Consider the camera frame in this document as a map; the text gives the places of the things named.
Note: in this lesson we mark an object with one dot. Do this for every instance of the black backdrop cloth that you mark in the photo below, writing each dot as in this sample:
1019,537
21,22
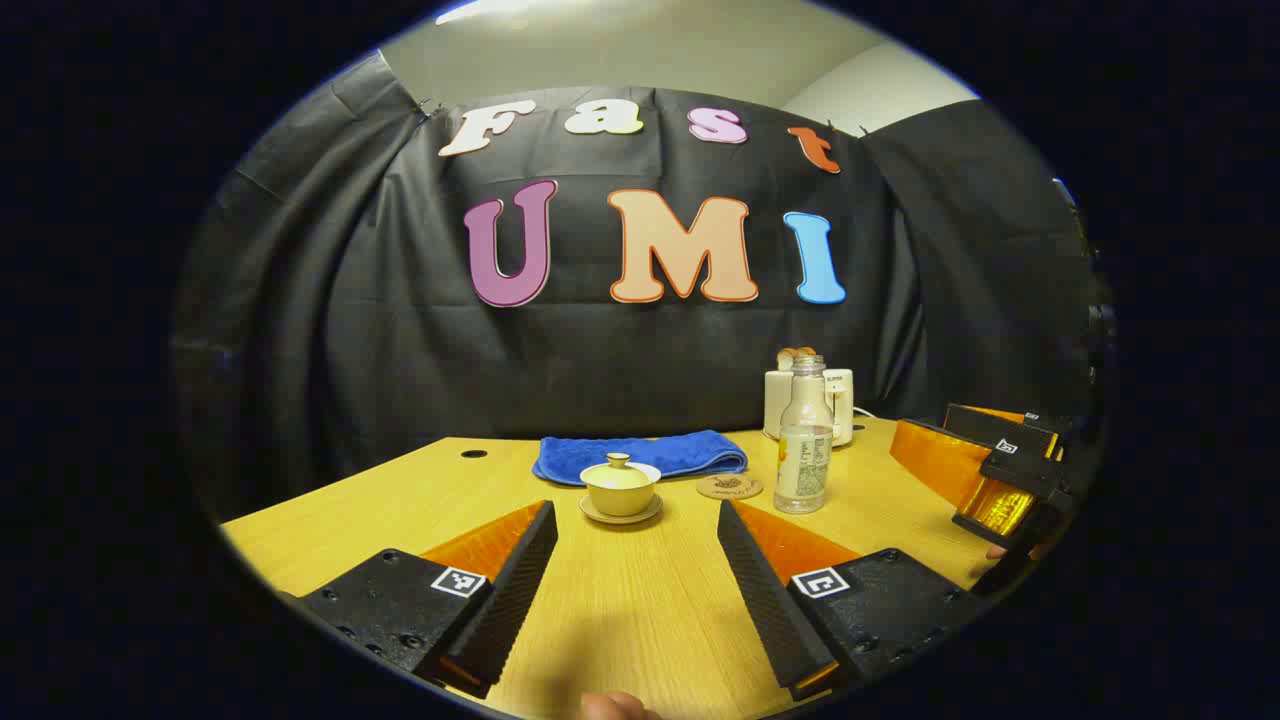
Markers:
400,350

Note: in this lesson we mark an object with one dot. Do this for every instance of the clear water bottle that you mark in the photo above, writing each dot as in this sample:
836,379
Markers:
803,460

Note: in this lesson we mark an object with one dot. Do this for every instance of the yellow saucer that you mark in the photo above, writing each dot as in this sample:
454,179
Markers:
620,520

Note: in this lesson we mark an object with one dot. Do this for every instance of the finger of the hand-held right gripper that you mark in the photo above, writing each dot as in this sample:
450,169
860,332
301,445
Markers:
985,425
1030,482

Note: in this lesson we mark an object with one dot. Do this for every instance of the round wooden coaster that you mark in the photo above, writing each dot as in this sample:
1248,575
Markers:
730,487

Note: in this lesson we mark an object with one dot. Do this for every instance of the yellow teacup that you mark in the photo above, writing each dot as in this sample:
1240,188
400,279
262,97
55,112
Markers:
620,500

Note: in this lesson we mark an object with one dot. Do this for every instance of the cream toaster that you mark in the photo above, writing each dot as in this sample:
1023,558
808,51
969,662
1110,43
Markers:
843,400

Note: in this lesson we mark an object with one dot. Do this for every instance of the blue towel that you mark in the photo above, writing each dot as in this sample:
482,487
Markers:
690,452

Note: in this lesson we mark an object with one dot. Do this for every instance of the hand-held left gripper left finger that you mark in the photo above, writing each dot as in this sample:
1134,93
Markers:
515,580

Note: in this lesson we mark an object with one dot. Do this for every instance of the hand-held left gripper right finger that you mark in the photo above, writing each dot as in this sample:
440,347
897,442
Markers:
760,585

